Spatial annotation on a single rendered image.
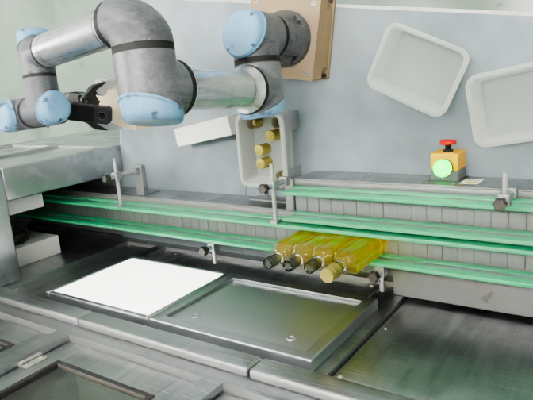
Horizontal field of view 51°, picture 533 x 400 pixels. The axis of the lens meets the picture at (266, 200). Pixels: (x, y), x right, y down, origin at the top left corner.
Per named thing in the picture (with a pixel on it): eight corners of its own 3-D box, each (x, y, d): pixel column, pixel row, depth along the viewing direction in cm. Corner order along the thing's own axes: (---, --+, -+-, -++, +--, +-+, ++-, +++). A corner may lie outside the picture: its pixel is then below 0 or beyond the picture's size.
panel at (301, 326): (132, 263, 192) (46, 300, 164) (132, 255, 191) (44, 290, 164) (378, 309, 141) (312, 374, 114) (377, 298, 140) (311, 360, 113)
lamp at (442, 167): (435, 175, 141) (431, 178, 138) (435, 158, 140) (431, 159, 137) (453, 176, 138) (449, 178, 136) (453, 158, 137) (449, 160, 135)
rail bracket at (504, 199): (503, 196, 128) (488, 210, 117) (503, 164, 126) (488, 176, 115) (522, 198, 125) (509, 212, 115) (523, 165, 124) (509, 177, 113)
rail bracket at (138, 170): (151, 195, 207) (103, 209, 189) (146, 150, 203) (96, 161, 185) (161, 196, 204) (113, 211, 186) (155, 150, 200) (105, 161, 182)
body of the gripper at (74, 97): (81, 90, 155) (43, 93, 145) (101, 93, 150) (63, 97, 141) (82, 117, 157) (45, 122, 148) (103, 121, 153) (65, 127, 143)
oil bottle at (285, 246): (311, 242, 160) (270, 267, 143) (309, 223, 159) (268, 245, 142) (328, 244, 157) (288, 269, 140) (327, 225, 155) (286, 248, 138)
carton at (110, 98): (116, 78, 165) (95, 80, 159) (155, 84, 157) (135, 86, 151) (116, 118, 169) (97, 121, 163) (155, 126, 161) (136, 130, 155)
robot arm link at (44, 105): (38, 74, 123) (11, 81, 130) (46, 125, 124) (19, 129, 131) (69, 74, 129) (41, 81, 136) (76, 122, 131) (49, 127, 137)
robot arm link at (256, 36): (284, 7, 141) (254, 0, 130) (290, 61, 143) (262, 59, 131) (245, 17, 147) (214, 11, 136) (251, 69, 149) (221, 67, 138)
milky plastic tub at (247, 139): (256, 180, 182) (239, 186, 175) (250, 111, 177) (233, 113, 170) (301, 182, 172) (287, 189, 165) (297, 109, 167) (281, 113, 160)
